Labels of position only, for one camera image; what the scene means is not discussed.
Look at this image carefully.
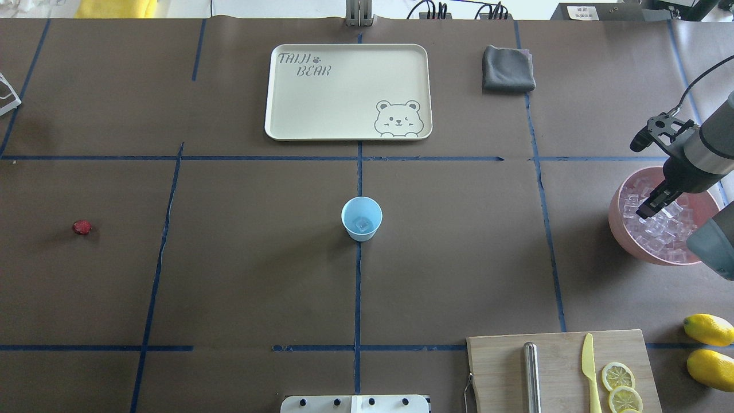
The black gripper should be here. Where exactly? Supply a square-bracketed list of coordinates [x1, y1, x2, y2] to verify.
[637, 156, 717, 220]

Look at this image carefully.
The clear ice cube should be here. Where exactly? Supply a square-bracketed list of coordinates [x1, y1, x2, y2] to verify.
[354, 216, 374, 233]

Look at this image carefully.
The red strawberry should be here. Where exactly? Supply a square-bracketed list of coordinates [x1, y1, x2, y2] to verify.
[72, 220, 92, 236]

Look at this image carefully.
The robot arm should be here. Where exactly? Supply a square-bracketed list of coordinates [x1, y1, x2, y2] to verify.
[630, 93, 733, 280]

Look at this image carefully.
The pink bowl of ice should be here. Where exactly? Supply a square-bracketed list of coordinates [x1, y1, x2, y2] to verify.
[608, 166, 720, 266]

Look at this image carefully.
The light blue plastic cup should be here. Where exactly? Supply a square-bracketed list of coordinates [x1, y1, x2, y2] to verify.
[341, 196, 383, 241]

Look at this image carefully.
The upper whole lemon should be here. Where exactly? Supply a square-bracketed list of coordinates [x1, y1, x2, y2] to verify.
[682, 313, 733, 347]

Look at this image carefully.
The whole lemon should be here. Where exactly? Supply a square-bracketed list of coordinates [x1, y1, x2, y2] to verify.
[682, 313, 733, 347]
[686, 349, 733, 392]

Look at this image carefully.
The lower whole lemon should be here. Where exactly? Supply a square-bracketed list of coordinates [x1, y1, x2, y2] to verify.
[686, 349, 733, 392]

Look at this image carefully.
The yellow plastic knife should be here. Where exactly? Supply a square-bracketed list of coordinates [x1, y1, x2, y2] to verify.
[580, 334, 603, 413]

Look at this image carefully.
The lemon slice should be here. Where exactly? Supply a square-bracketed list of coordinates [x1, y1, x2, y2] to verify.
[600, 361, 636, 392]
[608, 386, 644, 412]

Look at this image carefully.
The folded grey cloth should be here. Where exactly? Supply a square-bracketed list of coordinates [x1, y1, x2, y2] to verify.
[482, 45, 537, 93]

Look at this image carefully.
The wooden cutting board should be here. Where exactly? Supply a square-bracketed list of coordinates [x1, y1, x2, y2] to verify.
[467, 329, 662, 412]

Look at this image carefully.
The cream bear serving tray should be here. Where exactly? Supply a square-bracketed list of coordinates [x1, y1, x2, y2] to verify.
[264, 44, 433, 142]

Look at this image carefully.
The yellow cloth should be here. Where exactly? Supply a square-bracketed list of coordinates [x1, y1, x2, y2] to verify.
[73, 1, 158, 19]

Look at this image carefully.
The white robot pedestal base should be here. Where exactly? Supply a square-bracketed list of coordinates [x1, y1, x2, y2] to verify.
[280, 394, 432, 412]

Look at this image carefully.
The white wire cup rack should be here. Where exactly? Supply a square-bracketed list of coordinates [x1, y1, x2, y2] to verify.
[0, 73, 22, 116]

